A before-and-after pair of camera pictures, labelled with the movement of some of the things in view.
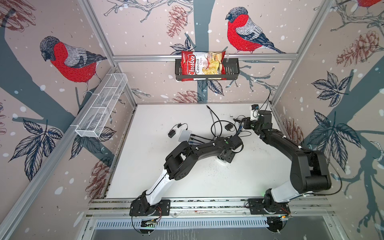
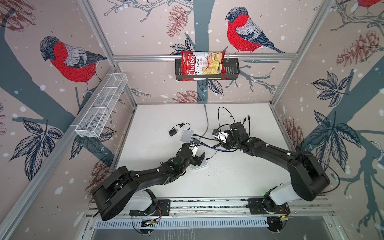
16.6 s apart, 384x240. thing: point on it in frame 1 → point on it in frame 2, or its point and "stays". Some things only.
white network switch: [184, 135] stays
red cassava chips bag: [202, 63] stays
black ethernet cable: [207, 106] → [219, 127]
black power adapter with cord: [172, 132] stays
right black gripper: [247, 120] → [225, 146]
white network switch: [221, 160] → [203, 164]
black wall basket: [232, 72] stays
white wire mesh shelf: [95, 118] stays
